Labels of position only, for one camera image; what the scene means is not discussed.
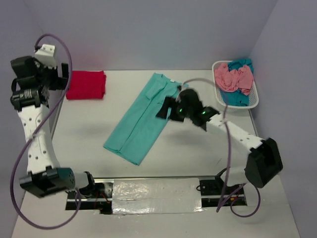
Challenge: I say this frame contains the silver tape patch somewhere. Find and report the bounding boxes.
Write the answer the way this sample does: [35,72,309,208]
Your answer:
[112,178,203,215]

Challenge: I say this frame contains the white plastic laundry basket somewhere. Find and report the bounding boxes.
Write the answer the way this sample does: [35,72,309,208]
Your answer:
[212,59,259,111]

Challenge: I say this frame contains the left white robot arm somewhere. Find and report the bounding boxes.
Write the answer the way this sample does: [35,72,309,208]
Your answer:
[10,56,97,198]

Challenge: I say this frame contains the red t shirt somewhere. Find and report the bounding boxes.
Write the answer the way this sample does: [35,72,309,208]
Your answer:
[66,71,106,100]

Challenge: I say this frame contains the pink t shirt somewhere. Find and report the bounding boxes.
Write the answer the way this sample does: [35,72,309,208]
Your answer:
[214,63,254,96]

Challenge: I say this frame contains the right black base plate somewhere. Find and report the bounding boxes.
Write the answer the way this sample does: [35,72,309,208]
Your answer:
[196,179,247,208]

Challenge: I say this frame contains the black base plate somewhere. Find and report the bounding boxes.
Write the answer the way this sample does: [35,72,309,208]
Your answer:
[196,179,247,208]
[79,180,113,215]

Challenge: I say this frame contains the mint green t shirt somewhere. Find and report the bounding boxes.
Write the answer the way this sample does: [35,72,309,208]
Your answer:
[104,73,181,166]

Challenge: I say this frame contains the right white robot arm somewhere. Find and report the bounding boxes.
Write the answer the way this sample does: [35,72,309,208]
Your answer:
[156,89,283,194]

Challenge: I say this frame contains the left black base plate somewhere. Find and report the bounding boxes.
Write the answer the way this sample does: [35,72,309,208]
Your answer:
[79,180,113,215]

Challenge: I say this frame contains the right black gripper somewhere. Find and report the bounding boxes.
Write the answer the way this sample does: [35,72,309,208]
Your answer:
[156,96,193,123]

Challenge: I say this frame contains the teal blue t shirt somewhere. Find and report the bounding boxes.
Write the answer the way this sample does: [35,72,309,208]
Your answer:
[219,59,257,107]

